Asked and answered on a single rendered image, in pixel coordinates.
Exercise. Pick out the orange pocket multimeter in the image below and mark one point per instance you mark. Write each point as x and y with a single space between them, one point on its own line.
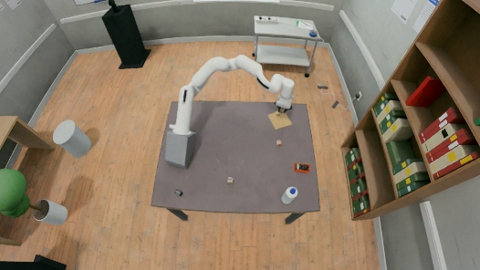
300 167

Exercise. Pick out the white plastic bottle with blue cap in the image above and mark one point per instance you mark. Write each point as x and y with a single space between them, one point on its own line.
289 196

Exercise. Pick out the tan flat mat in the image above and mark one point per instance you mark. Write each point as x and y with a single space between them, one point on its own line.
279 121

